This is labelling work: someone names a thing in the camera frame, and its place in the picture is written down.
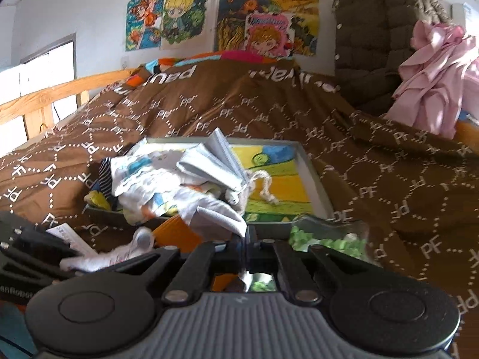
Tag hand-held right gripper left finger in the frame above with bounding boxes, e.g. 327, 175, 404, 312
107, 226, 247, 304

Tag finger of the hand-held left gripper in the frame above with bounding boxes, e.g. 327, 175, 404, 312
0, 212, 75, 258

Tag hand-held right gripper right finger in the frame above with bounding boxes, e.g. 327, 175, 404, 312
247, 226, 378, 304

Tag cartoon picture tray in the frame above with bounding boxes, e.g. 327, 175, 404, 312
83, 136, 335, 229

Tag navy striped sock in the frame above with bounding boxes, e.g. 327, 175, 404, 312
98, 157, 115, 195

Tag pastel striped towel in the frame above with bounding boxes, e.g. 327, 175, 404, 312
112, 149, 225, 226

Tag orange and white tissue box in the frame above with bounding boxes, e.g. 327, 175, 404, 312
47, 223, 94, 257

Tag light blue cloth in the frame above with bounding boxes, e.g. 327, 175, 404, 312
0, 301, 38, 359

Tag jar of green paper stars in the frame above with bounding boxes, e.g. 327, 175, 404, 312
289, 215, 369, 260

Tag yellow cloth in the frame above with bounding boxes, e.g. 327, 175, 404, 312
87, 190, 113, 210

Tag white fluffy sock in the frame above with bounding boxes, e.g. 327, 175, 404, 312
59, 226, 154, 273

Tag brown printed blanket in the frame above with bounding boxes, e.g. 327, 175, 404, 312
0, 60, 479, 359

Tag orange and teal pillow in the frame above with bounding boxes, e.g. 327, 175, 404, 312
127, 54, 225, 86

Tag pink pillow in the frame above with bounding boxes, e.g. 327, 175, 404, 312
221, 50, 296, 65

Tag brown quilted jacket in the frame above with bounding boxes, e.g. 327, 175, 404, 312
333, 0, 455, 115

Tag pink garment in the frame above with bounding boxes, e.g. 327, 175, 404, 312
385, 20, 479, 139

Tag grey drawstring pouch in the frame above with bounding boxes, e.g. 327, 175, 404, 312
225, 170, 279, 214

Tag wooden bed frame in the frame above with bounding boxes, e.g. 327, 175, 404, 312
0, 68, 479, 150

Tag pink cartoon girl wall poster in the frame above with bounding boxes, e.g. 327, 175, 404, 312
244, 11, 296, 57

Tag dark orange floral wall poster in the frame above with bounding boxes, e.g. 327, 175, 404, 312
216, 0, 270, 51

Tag blond figure wall poster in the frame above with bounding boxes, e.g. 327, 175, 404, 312
160, 0, 210, 50

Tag orange-haired figure wall poster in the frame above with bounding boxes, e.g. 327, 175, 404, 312
125, 0, 167, 51

